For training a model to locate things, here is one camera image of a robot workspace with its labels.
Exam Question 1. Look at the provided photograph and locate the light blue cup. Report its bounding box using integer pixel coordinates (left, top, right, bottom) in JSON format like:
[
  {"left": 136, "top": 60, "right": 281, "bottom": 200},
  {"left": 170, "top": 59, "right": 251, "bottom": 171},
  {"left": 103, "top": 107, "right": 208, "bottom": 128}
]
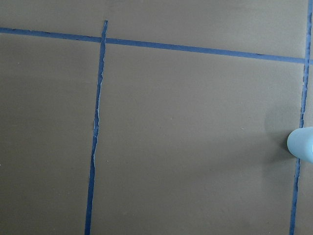
[{"left": 287, "top": 127, "right": 313, "bottom": 163}]

